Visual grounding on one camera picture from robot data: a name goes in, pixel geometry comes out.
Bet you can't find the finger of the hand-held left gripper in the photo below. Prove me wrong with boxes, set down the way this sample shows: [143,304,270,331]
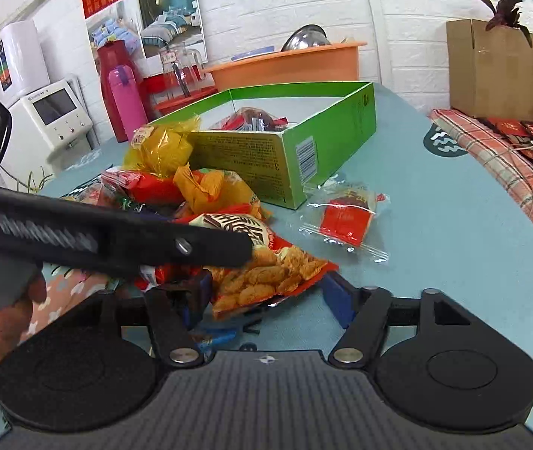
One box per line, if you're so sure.
[0,182,254,273]

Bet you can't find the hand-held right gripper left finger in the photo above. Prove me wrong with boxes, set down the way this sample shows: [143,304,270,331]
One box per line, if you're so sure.
[93,272,214,369]

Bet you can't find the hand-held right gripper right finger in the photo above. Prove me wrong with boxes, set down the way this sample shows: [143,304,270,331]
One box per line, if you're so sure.
[321,272,474,369]

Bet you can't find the fried cracker snack packet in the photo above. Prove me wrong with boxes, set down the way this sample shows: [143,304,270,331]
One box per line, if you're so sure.
[173,211,340,322]

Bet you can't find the yellow cellophane snack packet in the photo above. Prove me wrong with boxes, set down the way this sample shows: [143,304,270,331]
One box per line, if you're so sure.
[123,115,202,179]

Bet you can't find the orange snack packet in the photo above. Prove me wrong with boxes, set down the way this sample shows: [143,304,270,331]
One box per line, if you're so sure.
[173,165,272,222]

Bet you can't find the green cardboard box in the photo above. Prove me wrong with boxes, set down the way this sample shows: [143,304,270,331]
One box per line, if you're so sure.
[147,81,377,210]

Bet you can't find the pile of assorted snack packets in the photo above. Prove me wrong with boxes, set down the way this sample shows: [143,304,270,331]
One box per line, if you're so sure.
[222,107,298,132]

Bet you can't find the person's left hand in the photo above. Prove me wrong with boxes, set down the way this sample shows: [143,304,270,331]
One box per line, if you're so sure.
[0,276,48,365]

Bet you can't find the blue snack wrapper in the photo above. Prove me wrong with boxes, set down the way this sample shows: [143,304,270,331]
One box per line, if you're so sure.
[189,328,240,353]

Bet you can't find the small red snack packet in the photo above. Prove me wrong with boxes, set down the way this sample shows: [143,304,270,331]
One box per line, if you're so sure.
[62,183,122,210]

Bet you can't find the green plant leaves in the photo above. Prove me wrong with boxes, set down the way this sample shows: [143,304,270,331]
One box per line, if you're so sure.
[0,166,54,196]

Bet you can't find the white machine with screen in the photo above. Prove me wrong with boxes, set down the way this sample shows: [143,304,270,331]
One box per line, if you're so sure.
[1,79,96,182]

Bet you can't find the clear-wrapped red snack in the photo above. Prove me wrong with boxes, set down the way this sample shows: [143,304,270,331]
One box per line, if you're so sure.
[298,183,391,264]

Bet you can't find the white water purifier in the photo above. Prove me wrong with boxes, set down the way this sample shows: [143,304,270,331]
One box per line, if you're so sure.
[0,19,51,108]

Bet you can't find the teal printed tablecloth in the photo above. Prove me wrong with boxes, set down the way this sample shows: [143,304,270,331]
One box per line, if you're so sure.
[0,82,533,450]

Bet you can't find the pink bottle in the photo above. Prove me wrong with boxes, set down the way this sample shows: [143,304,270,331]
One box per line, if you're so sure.
[107,66,149,144]

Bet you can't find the red thermos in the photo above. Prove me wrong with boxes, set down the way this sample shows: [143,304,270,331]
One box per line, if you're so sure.
[96,40,143,125]

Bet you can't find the red plastic basin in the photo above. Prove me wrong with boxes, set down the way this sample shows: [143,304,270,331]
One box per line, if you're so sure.
[142,75,218,116]

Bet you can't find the glass pitcher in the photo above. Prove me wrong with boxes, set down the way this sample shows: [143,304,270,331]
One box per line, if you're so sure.
[161,44,207,97]

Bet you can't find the red plaid cloth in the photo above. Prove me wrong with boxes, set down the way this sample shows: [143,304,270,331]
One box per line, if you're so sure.
[428,108,533,269]

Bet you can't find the orange plastic basin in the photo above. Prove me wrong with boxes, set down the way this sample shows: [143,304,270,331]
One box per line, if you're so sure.
[201,41,369,93]

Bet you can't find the red envelopes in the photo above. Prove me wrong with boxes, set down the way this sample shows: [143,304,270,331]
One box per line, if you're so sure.
[480,116,533,170]

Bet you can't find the metal bowl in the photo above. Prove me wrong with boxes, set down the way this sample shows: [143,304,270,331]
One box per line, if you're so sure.
[280,24,332,52]

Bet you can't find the large cardboard box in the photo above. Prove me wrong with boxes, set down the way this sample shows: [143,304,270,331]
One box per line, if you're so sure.
[446,19,533,121]

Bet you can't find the purple-leaved plant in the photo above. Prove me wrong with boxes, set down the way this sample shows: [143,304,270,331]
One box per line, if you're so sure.
[468,0,533,48]

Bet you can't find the bedding wall poster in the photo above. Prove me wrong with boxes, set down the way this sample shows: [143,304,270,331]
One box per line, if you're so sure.
[86,0,208,65]

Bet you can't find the white wall pipe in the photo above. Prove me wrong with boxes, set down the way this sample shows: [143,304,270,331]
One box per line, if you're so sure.
[360,0,392,86]

